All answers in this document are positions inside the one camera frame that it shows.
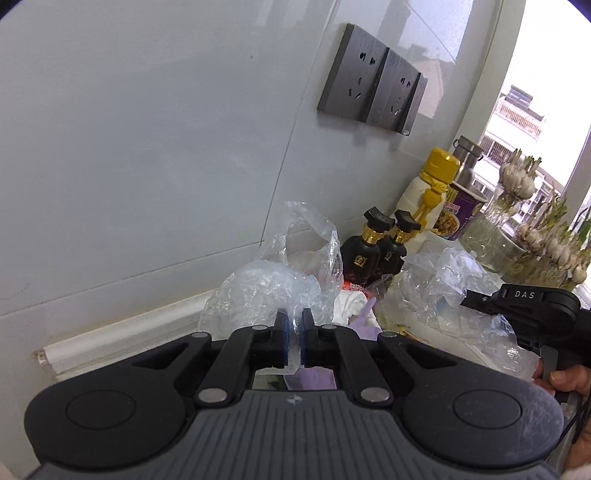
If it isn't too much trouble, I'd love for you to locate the white bottle yellow cap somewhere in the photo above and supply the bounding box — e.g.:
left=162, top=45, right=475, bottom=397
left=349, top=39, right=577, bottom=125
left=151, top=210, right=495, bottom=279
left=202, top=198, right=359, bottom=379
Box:
left=396, top=148, right=460, bottom=253

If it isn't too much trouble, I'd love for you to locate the black sauce bottle gold neck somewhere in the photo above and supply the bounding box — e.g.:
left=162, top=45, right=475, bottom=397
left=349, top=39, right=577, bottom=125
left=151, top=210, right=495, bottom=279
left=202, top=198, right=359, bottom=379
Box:
left=341, top=207, right=394, bottom=286

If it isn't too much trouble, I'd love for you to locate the person's right hand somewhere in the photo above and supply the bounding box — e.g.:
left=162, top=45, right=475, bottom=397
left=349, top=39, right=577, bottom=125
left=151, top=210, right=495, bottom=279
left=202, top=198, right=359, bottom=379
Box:
left=533, top=360, right=590, bottom=478

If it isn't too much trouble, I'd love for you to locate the glass jar sprouting garlic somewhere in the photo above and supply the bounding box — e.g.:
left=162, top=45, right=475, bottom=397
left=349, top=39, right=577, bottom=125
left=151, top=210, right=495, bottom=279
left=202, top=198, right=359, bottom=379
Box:
left=460, top=149, right=542, bottom=273

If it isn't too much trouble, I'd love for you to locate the steel thermos bottle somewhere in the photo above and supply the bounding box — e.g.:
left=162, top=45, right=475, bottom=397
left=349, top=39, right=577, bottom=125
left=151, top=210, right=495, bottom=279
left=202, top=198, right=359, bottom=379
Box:
left=453, top=135, right=483, bottom=189

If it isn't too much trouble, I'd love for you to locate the clear plastic bag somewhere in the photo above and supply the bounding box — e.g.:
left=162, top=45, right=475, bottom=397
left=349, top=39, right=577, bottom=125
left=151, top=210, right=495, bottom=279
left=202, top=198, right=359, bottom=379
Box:
left=375, top=240, right=539, bottom=381
left=197, top=201, right=344, bottom=340

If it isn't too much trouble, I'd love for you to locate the dark grey wall socket panel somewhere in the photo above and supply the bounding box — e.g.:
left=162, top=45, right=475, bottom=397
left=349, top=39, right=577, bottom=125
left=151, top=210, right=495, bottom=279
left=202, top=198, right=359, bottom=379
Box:
left=318, top=23, right=428, bottom=136

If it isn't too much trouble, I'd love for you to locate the glass bowl sprouting garlic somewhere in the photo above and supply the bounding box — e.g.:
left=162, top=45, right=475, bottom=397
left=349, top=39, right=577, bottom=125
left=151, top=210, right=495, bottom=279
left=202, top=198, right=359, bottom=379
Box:
left=502, top=193, right=590, bottom=291

